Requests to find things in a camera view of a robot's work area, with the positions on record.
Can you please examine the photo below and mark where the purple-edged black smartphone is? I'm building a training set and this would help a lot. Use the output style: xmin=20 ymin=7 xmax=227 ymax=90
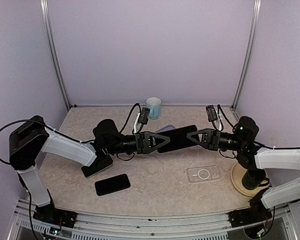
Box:
xmin=157 ymin=125 xmax=198 ymax=153

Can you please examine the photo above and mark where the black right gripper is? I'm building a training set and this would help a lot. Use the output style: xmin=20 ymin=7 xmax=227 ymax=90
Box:
xmin=186 ymin=127 xmax=246 ymax=151

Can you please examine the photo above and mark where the lavender silicone phone case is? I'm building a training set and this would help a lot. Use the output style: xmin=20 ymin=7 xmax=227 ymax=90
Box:
xmin=155 ymin=124 xmax=175 ymax=134

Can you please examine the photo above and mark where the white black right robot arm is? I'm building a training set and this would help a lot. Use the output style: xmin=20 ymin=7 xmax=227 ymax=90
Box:
xmin=186 ymin=116 xmax=300 ymax=222

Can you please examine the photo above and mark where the light blue ceramic mug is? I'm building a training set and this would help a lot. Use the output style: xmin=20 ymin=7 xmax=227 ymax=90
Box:
xmin=146 ymin=97 xmax=162 ymax=120

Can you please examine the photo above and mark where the black smartphone on table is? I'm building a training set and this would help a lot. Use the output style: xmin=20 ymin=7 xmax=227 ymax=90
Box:
xmin=94 ymin=173 xmax=131 ymax=196

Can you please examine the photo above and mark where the aluminium front rail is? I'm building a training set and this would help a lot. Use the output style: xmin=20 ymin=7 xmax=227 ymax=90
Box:
xmin=4 ymin=199 xmax=299 ymax=240

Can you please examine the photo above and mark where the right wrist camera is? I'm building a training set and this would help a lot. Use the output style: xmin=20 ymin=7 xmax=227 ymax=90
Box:
xmin=205 ymin=105 xmax=218 ymax=122

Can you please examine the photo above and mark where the left aluminium corner post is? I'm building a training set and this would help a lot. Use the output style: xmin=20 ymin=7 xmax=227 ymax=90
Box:
xmin=40 ymin=0 xmax=72 ymax=111

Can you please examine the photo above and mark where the dark green mug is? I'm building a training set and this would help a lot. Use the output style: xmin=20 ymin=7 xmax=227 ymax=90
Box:
xmin=241 ymin=169 xmax=270 ymax=191

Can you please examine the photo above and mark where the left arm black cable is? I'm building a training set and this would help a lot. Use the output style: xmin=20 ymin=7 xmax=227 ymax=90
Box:
xmin=0 ymin=119 xmax=96 ymax=166

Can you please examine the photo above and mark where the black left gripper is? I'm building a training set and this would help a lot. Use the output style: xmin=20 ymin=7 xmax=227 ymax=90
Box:
xmin=106 ymin=131 xmax=171 ymax=155

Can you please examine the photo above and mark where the right aluminium corner post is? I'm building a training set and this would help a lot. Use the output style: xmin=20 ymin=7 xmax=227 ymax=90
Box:
xmin=231 ymin=0 xmax=262 ymax=112

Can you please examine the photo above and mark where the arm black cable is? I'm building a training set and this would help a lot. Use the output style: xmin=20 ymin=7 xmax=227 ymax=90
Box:
xmin=0 ymin=119 xmax=96 ymax=166
xmin=216 ymin=104 xmax=300 ymax=152

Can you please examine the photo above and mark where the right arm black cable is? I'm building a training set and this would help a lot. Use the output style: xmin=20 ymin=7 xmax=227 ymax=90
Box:
xmin=216 ymin=104 xmax=300 ymax=152

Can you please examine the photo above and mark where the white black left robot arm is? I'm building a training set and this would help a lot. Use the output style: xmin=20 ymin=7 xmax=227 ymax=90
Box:
xmin=9 ymin=115 xmax=170 ymax=223

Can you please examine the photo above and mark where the silver-edged black smartphone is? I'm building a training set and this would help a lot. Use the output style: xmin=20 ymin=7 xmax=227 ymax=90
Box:
xmin=81 ymin=155 xmax=113 ymax=178

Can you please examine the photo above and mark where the aluminium corner post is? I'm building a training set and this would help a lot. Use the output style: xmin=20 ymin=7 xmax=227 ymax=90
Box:
xmin=40 ymin=0 xmax=72 ymax=111
xmin=231 ymin=0 xmax=262 ymax=112

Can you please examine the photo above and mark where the beige round plate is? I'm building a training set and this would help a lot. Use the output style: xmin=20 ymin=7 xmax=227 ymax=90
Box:
xmin=230 ymin=162 xmax=269 ymax=198

